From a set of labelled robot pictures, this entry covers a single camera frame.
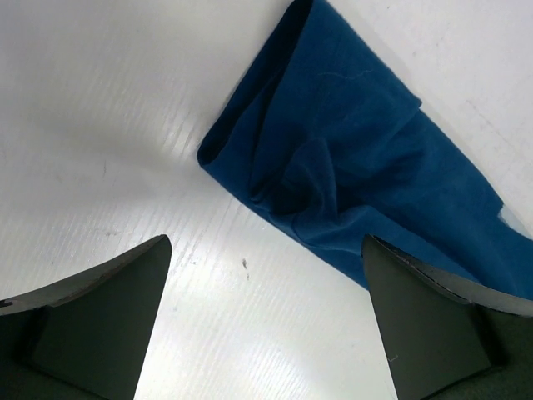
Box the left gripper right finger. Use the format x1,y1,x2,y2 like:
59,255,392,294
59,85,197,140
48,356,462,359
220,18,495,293
361,235,532,400

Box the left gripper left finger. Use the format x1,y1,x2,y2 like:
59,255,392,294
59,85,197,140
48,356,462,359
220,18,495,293
1,235,172,399

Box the blue t shirt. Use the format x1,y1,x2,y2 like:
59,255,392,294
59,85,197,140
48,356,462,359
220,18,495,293
197,1,532,298

